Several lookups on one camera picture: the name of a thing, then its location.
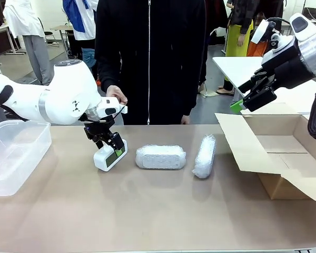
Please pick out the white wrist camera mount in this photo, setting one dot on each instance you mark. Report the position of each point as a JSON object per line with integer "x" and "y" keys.
{"x": 109, "y": 104}
{"x": 259, "y": 31}

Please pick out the clear plastic container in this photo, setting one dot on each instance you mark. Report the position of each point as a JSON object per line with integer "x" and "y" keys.
{"x": 18, "y": 158}

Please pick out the person's left hand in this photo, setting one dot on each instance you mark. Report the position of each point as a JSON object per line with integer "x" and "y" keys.
{"x": 185, "y": 120}

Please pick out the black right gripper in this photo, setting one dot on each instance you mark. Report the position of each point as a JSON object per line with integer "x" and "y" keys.
{"x": 287, "y": 68}

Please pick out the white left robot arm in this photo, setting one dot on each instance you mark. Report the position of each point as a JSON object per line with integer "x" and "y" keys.
{"x": 68, "y": 87}

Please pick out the narrow bubble-wrapped clock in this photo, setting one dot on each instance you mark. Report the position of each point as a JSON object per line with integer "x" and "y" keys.
{"x": 205, "y": 158}

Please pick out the bystander in orange trousers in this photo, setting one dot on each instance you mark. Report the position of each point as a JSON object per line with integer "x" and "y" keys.
{"x": 255, "y": 48}

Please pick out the person's left forearm black sleeve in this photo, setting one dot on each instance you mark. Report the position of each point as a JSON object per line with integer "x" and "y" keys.
{"x": 196, "y": 97}

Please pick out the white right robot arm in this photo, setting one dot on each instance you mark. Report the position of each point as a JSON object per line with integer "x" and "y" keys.
{"x": 313, "y": 50}

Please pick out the black folding chair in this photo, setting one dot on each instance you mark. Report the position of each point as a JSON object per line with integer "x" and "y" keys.
{"x": 48, "y": 37}

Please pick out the person in black zip jacket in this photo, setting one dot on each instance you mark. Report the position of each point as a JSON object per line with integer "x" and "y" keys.
{"x": 150, "y": 66}

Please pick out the wide bubble-wrapped clock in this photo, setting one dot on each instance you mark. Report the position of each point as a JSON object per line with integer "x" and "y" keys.
{"x": 160, "y": 156}

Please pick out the person's right forearm black sleeve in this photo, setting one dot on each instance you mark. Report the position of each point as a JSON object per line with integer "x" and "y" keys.
{"x": 105, "y": 71}

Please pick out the white unwrapped digital clock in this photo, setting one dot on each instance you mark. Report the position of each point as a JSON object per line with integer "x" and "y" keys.
{"x": 102, "y": 159}

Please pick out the bystander in yellow skirt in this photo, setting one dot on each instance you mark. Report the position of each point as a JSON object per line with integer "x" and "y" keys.
{"x": 237, "y": 39}

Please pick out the open cardboard box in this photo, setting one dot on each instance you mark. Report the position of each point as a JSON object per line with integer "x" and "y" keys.
{"x": 255, "y": 147}

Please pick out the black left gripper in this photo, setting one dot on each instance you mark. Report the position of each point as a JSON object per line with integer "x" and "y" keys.
{"x": 98, "y": 129}

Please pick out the person's right hand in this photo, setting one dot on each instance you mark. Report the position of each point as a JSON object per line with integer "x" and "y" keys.
{"x": 115, "y": 93}

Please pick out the white background table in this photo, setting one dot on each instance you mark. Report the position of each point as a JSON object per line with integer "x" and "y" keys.
{"x": 237, "y": 69}

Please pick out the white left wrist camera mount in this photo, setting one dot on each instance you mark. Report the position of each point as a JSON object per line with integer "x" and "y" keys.
{"x": 109, "y": 104}

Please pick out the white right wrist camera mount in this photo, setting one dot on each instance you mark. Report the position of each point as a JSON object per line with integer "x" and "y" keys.
{"x": 259, "y": 31}

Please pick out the bystander in blue white jacket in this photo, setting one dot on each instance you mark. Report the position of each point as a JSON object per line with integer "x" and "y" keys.
{"x": 80, "y": 23}

